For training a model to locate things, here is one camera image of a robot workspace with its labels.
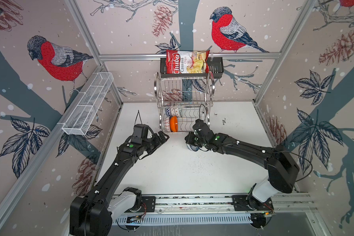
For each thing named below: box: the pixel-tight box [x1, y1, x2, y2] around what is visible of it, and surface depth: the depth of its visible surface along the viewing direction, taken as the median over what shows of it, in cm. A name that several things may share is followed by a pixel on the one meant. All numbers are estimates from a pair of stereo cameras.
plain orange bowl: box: [169, 115, 179, 133], surface depth 93 cm
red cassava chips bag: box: [165, 49, 210, 75], surface depth 90 cm
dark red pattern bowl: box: [170, 107, 176, 118], surface depth 100 cm
